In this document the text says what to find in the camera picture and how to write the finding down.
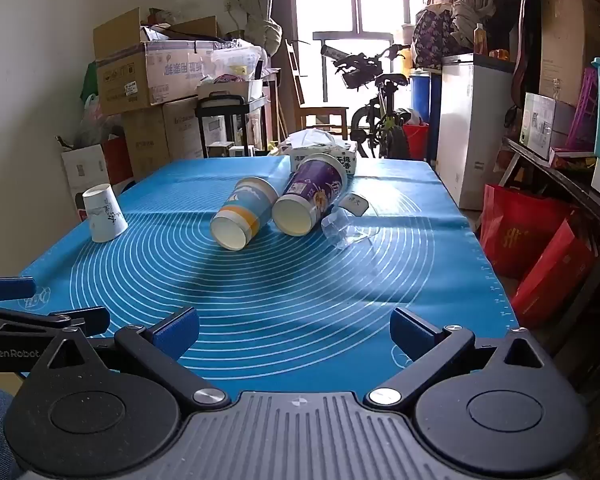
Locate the beige curtain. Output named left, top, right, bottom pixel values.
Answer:
left=211, top=0, right=277, bottom=63

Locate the red plastic bucket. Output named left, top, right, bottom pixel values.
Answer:
left=402, top=122, right=430, bottom=160

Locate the tall cardboard box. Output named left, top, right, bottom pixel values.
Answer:
left=538, top=0, right=600, bottom=107

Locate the white paper cup ink print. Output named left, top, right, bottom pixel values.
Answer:
left=82, top=183, right=129, bottom=244

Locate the black utility cart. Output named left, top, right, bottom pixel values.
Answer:
left=195, top=76, right=272, bottom=157

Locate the white appliance box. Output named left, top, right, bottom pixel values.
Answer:
left=521, top=92, right=577, bottom=161

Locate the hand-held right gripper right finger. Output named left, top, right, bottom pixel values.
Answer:
left=364, top=306, right=561, bottom=408

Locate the blue plastic barrel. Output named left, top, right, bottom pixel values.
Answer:
left=410, top=70, right=444, bottom=162

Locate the dark side table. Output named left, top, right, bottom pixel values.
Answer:
left=501, top=136, right=600, bottom=366

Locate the purple paper cup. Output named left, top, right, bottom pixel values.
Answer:
left=271, top=153, right=349, bottom=237

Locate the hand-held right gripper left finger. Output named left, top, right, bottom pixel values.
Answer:
left=27, top=306, right=231, bottom=411

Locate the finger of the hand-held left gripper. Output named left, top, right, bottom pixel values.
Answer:
left=0, top=275, right=37, bottom=302
left=0, top=306, right=111, bottom=337

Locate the clear plastic cup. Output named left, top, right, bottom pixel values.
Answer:
left=321, top=208, right=377, bottom=250

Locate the white cardboard box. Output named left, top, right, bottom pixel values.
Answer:
left=61, top=143, right=107, bottom=222

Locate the wooden chair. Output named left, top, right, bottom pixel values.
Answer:
left=284, top=39, right=351, bottom=142

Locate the blue silicone baking mat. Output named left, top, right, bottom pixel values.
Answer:
left=0, top=155, right=522, bottom=397

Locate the tissue box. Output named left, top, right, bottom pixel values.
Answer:
left=279, top=128, right=358, bottom=177

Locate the brown cardboard box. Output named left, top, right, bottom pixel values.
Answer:
left=122, top=97, right=206, bottom=181

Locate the small white paper cup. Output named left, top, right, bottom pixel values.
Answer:
left=340, top=192, right=370, bottom=216

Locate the large open cardboard box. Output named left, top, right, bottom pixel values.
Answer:
left=93, top=7, right=221, bottom=116

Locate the white chest freezer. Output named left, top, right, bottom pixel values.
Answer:
left=436, top=53, right=517, bottom=210

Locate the pink plastic basket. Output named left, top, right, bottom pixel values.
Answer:
left=564, top=66, right=599, bottom=152

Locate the blue and yellow paper cup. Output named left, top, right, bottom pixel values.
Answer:
left=210, top=176, right=280, bottom=252

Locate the window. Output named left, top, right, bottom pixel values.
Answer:
left=272, top=0, right=453, bottom=107

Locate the black bicycle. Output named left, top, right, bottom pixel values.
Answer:
left=321, top=43, right=414, bottom=159

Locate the red gift bag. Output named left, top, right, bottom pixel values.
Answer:
left=510, top=216, right=597, bottom=329
left=479, top=183, right=577, bottom=279

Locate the floral fabric bag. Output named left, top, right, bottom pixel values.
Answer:
left=411, top=6, right=474, bottom=69

